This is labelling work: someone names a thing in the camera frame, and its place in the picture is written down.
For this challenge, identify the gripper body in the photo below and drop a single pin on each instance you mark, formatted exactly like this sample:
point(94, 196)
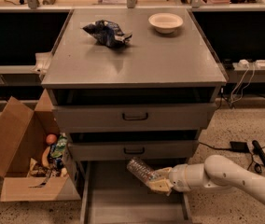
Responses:
point(178, 177)

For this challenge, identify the clear plastic water bottle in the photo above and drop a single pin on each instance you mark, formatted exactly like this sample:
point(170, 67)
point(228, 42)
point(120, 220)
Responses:
point(141, 170)

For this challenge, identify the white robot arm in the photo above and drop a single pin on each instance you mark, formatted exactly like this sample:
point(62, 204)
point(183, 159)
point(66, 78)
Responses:
point(217, 172)

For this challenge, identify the grey middle drawer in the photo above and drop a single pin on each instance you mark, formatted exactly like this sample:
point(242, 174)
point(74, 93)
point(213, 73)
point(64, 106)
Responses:
point(127, 150)

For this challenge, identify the grey open bottom drawer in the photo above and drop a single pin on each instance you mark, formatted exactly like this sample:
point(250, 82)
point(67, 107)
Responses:
point(112, 195)

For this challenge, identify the grey metal drawer cabinet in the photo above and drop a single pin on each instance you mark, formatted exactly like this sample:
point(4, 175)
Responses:
point(151, 69)

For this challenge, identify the grey top drawer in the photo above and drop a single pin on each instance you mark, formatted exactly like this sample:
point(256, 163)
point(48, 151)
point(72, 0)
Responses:
point(132, 118)

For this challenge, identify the black power adapter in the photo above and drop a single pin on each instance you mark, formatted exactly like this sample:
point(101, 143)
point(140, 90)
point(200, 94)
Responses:
point(240, 147)

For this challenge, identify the green snack pouch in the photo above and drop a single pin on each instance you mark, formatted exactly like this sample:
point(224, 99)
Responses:
point(58, 148)

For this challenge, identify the red apple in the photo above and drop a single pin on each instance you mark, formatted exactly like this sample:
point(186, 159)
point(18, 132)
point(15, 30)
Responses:
point(51, 139)

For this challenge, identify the yellow banana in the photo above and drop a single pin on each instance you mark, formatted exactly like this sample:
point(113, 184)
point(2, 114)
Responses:
point(44, 159)

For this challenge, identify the white plug adapter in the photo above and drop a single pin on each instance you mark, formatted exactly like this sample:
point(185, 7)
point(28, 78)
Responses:
point(243, 63)

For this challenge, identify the brown cardboard box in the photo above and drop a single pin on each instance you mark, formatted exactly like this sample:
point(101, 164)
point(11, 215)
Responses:
point(23, 132)

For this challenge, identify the white shallow bowl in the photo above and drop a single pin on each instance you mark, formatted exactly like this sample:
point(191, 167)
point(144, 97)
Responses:
point(165, 23)

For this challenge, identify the blue crumpled chip bag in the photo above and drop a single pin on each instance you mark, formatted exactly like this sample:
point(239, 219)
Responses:
point(108, 33)

